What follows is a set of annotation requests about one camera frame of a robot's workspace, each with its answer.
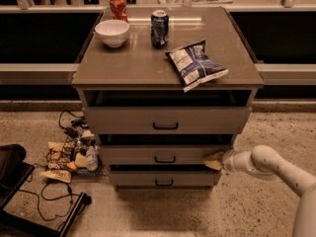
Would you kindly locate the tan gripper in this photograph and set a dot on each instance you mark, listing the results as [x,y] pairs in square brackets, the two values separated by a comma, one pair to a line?
[228,162]

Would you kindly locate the grey drawer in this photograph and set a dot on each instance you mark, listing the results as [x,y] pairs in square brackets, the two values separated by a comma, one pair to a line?
[143,149]
[166,120]
[163,176]

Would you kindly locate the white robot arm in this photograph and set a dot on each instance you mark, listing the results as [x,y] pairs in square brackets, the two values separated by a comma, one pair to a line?
[265,163]

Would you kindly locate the grey bottom drawer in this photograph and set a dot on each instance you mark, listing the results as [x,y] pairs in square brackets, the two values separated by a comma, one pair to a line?
[163,176]

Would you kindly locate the grey drawer cabinet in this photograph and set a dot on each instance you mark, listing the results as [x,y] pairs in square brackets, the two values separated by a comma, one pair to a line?
[139,75]

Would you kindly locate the grey top drawer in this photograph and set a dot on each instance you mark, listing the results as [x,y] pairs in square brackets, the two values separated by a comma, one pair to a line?
[166,120]

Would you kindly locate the blue chip bag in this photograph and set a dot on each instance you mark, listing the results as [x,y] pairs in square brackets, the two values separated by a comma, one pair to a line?
[193,66]

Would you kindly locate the clear plastic bottle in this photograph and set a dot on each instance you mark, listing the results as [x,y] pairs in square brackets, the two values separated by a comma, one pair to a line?
[92,159]

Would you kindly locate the black power adapter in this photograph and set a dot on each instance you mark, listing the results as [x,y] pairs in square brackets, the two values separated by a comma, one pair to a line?
[70,131]

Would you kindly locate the blue soda can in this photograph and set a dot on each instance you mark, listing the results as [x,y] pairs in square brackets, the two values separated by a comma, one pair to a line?
[159,28]

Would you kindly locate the yellow snack bag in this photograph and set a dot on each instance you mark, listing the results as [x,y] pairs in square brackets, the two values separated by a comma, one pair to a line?
[59,175]

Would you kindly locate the white ceramic bowl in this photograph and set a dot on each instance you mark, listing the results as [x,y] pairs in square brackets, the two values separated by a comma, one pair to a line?
[112,33]

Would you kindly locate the red soda can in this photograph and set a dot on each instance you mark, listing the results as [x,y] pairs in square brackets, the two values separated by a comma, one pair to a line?
[118,8]

